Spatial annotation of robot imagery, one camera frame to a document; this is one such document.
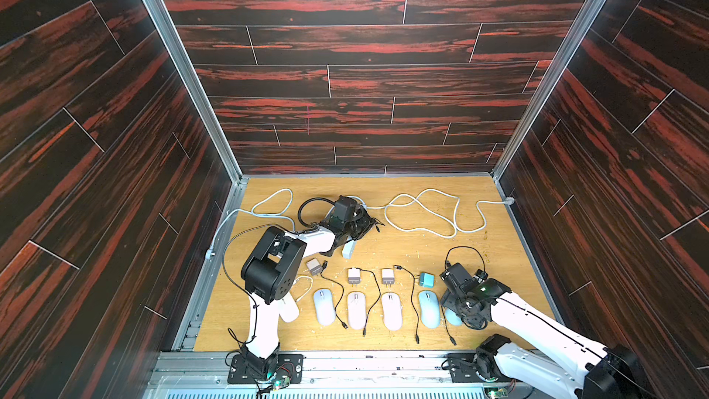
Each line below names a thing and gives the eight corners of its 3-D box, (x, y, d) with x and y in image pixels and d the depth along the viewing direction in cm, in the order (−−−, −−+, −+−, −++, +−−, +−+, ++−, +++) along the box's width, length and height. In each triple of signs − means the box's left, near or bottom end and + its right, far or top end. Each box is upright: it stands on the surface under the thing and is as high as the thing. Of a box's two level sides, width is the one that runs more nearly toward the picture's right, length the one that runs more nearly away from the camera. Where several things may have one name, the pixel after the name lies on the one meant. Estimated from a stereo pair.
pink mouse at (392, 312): (383, 331, 82) (384, 329, 80) (381, 295, 89) (381, 292, 87) (403, 331, 82) (404, 329, 80) (399, 294, 89) (400, 292, 87)
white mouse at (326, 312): (319, 328, 82) (318, 325, 81) (313, 294, 89) (313, 291, 87) (338, 323, 83) (337, 320, 81) (331, 290, 90) (331, 287, 88)
